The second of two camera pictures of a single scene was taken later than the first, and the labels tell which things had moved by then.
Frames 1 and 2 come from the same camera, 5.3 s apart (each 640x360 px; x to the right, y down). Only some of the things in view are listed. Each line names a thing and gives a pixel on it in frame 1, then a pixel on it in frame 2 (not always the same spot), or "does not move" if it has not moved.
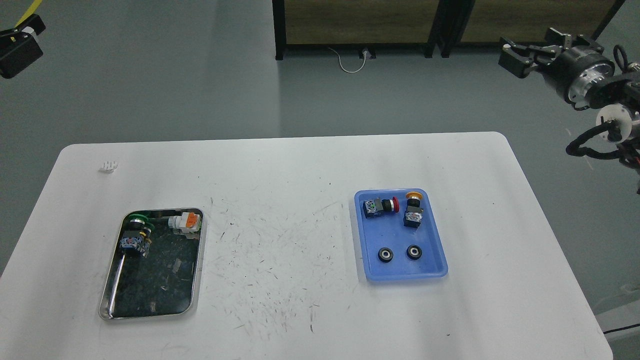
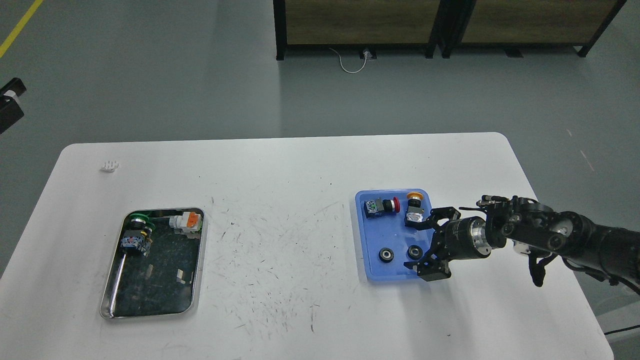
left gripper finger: x=18 y=47 → x=10 y=111
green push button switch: x=138 y=236 does not move
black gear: x=385 y=254 does not move
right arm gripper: x=570 y=73 → x=463 y=239
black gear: x=414 y=252 does not move
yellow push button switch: x=413 y=214 does not move
